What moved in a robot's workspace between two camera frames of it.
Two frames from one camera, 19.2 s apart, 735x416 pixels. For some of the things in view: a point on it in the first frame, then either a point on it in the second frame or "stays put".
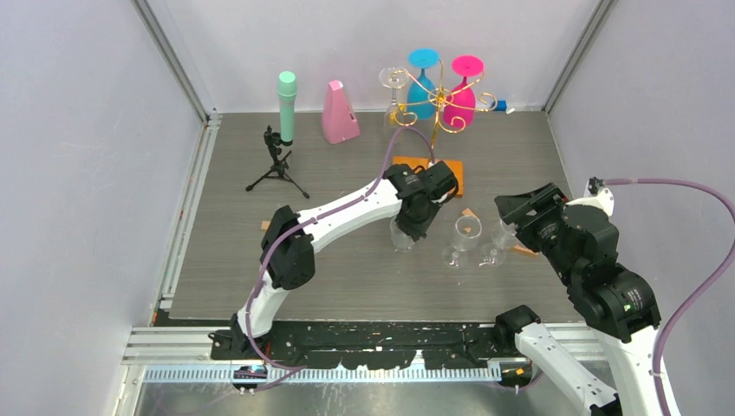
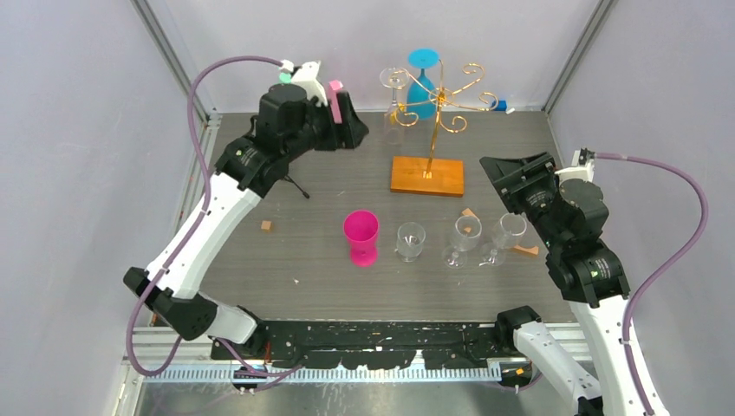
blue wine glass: x=421 y=99 stays put
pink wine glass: x=459 y=103 -> x=360 y=230
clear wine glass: x=466 y=234 stays put
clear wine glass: x=494 y=253 stays put
